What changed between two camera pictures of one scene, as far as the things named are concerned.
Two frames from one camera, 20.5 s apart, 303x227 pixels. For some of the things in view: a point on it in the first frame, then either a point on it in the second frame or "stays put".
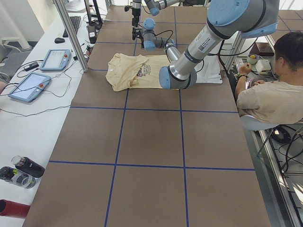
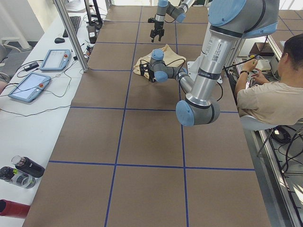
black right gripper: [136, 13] → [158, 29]
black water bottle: [28, 166] stays put
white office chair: [12, 50] stays put
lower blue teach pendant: [27, 89] stays put
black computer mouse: [59, 40] stays put
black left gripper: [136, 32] → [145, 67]
